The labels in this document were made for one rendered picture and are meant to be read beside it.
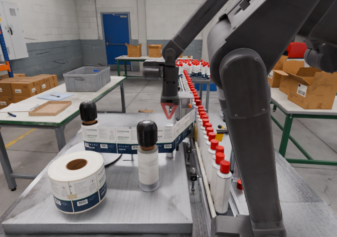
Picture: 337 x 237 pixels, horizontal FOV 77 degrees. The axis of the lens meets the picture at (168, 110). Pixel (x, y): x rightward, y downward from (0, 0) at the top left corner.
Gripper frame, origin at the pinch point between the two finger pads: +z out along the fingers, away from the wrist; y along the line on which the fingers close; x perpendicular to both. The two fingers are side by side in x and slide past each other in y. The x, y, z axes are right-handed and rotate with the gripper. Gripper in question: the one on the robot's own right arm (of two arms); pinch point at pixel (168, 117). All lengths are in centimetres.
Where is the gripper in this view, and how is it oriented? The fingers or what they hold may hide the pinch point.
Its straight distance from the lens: 82.8
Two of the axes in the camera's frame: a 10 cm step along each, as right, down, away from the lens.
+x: 10.0, 0.4, 0.1
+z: -0.4, 9.4, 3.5
